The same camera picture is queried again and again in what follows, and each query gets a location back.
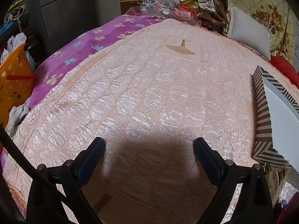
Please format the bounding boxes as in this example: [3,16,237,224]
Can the striped cardboard box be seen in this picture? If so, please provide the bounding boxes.
[252,65,299,189]

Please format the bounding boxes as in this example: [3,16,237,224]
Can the clear plastic bags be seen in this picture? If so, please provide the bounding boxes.
[141,0,180,19]

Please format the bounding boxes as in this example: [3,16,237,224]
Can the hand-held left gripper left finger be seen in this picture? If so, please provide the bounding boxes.
[27,137,105,224]

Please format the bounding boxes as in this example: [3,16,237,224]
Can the white pillow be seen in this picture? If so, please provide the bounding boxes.
[228,4,272,60]

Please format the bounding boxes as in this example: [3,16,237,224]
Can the pink quilted blanket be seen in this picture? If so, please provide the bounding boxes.
[2,19,299,224]

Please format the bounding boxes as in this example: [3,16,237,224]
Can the yellow rose-print quilt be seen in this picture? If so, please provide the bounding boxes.
[196,0,297,63]

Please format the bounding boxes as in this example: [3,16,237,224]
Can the white plastic bag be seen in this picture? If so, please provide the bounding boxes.
[7,33,27,52]

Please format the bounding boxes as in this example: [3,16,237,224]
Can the grey refrigerator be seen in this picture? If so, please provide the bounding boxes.
[26,0,122,59]

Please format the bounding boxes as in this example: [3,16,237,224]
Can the orange plastic basket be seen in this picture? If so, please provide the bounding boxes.
[0,44,39,127]

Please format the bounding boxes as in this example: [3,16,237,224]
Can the black cable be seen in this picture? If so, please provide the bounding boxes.
[0,126,70,224]

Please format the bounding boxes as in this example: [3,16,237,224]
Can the red cushion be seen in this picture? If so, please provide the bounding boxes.
[270,56,299,87]

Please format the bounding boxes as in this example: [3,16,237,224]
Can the purple floral bed sheet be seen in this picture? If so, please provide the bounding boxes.
[0,15,161,168]

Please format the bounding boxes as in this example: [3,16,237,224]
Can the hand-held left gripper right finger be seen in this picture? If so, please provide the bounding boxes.
[194,137,275,224]

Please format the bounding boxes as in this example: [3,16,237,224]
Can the white cloth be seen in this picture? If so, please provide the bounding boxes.
[5,105,30,136]

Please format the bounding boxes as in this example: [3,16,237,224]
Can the red stick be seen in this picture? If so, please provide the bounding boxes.
[7,75,38,81]

